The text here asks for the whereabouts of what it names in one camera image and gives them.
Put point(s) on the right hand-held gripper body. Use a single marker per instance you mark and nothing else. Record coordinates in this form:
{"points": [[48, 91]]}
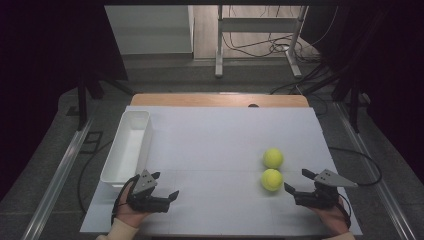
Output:
{"points": [[328, 180]]}

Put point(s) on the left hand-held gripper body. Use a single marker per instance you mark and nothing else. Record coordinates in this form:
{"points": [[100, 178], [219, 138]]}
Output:
{"points": [[144, 184]]}

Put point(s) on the person's right hand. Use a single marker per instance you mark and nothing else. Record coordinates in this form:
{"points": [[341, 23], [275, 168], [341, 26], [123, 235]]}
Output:
{"points": [[331, 218]]}

